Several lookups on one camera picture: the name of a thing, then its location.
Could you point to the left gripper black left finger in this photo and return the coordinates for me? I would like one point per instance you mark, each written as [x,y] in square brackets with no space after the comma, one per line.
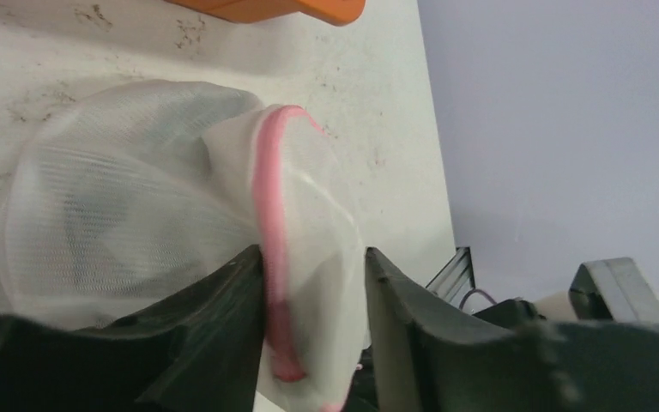
[196,350]

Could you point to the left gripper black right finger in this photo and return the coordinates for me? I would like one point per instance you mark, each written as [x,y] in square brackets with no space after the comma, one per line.
[430,356]

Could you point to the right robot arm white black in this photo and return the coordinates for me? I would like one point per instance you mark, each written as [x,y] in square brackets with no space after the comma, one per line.
[612,290]

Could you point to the white mesh laundry bag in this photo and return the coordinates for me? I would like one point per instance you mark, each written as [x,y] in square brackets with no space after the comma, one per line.
[136,192]

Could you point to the aluminium front rail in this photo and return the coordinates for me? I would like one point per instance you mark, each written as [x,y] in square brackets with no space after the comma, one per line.
[455,279]

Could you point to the orange plastic tub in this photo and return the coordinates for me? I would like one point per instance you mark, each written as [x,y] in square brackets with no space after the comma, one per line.
[335,12]

